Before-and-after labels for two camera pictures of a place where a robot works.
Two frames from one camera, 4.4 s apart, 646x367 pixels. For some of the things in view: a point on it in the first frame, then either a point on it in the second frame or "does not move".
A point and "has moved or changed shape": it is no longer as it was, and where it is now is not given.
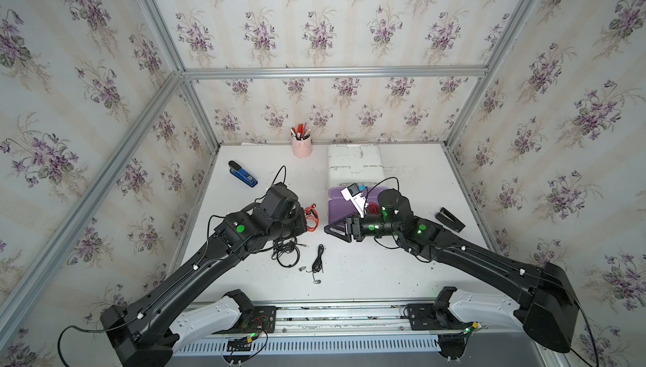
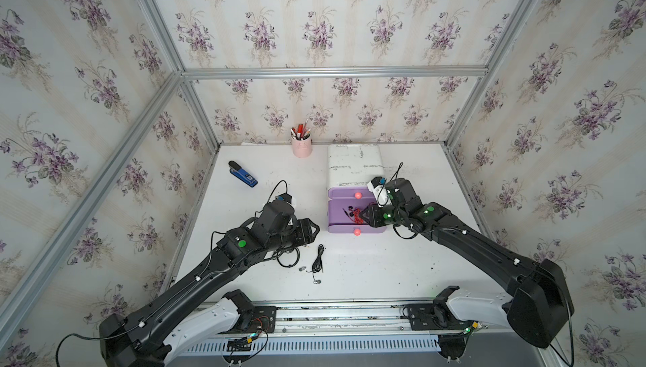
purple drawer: (341, 209) does not move
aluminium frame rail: (342, 71) does not move
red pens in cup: (301, 133) does not move
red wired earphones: (313, 217) has moved or changed shape
